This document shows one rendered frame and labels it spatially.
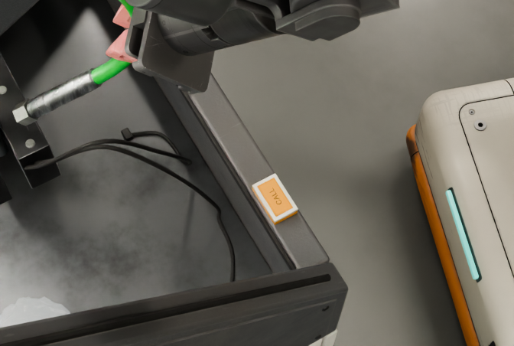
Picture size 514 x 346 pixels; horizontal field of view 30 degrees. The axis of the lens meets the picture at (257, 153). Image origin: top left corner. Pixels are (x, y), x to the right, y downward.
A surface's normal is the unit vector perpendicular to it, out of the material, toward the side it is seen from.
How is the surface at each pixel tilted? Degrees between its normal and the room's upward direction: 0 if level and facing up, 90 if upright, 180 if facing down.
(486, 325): 90
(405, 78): 0
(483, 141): 0
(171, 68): 45
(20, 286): 0
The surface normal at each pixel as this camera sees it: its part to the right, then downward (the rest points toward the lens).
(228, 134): 0.01, -0.44
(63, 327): 0.60, -0.62
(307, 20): -0.74, -0.14
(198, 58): 0.67, -0.07
